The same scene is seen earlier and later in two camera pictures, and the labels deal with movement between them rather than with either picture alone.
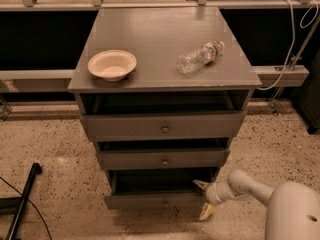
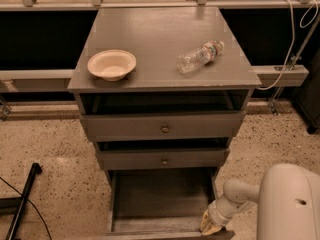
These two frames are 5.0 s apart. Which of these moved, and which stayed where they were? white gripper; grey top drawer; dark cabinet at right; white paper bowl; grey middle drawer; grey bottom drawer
Moved: grey bottom drawer; white gripper
Stayed: dark cabinet at right; grey middle drawer; white paper bowl; grey top drawer
